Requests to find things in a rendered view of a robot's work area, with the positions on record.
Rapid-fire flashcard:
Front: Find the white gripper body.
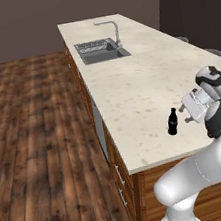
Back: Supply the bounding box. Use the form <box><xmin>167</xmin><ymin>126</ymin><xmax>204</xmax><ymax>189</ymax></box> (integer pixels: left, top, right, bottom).
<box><xmin>179</xmin><ymin>89</ymin><xmax>210</xmax><ymax>126</ymax></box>

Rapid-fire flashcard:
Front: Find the black bottled drink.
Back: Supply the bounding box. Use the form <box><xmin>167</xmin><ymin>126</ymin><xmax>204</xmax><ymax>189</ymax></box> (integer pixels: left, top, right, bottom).
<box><xmin>164</xmin><ymin>106</ymin><xmax>181</xmax><ymax>138</ymax></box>

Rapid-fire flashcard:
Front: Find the brown wooden island cabinet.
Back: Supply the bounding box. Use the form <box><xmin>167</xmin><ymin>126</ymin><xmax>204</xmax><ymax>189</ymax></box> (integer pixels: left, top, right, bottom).
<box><xmin>61</xmin><ymin>13</ymin><xmax>221</xmax><ymax>221</ymax></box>

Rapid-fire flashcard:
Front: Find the grey round stool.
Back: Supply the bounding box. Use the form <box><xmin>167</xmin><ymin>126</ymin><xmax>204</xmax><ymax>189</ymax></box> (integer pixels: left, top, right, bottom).
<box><xmin>175</xmin><ymin>34</ymin><xmax>191</xmax><ymax>46</ymax></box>
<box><xmin>203</xmin><ymin>45</ymin><xmax>221</xmax><ymax>62</ymax></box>

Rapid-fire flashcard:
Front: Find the grey dishwasher front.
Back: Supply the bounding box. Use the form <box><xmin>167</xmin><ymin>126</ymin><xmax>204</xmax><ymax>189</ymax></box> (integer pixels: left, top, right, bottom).
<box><xmin>88</xmin><ymin>94</ymin><xmax>112</xmax><ymax>165</ymax></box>

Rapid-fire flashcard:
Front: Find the grey steel sink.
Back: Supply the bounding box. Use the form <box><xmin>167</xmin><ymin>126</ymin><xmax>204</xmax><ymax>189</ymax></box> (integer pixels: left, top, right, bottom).
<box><xmin>73</xmin><ymin>34</ymin><xmax>132</xmax><ymax>67</ymax></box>

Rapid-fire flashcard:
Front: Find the grey steel tap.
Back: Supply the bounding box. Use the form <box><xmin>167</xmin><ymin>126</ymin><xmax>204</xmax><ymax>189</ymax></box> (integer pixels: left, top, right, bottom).
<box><xmin>93</xmin><ymin>18</ymin><xmax>124</xmax><ymax>52</ymax></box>

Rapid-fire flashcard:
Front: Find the silver drawer handle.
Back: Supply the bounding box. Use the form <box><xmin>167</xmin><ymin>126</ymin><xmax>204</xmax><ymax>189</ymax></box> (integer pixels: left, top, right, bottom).
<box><xmin>117</xmin><ymin>187</ymin><xmax>130</xmax><ymax>209</ymax></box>
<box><xmin>113</xmin><ymin>163</ymin><xmax>126</xmax><ymax>187</ymax></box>

